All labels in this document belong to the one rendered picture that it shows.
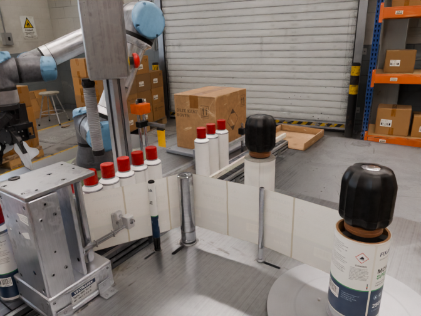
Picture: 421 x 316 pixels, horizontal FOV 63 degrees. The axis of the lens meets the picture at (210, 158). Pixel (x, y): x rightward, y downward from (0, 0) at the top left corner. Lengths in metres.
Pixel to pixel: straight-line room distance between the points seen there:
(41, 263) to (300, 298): 0.48
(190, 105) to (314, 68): 3.74
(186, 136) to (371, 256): 1.25
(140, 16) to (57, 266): 0.82
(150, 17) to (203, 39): 4.53
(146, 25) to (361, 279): 0.97
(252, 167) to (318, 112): 4.44
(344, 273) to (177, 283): 0.35
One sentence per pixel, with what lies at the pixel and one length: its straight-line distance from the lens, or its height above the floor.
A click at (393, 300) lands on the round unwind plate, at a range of 0.79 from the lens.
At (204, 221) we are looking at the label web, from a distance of 0.87.
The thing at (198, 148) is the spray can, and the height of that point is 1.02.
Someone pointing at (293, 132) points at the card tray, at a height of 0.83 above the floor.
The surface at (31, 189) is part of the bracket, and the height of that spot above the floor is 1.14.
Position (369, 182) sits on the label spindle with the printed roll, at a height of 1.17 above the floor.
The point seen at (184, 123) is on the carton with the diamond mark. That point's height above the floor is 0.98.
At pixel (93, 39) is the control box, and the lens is 0.90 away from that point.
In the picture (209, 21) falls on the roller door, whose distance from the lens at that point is 5.70.
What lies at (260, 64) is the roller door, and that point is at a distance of 5.42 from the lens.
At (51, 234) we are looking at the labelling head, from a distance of 0.67.
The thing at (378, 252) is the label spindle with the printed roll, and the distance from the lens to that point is 0.61.
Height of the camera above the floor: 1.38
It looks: 20 degrees down
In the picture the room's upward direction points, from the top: 2 degrees counter-clockwise
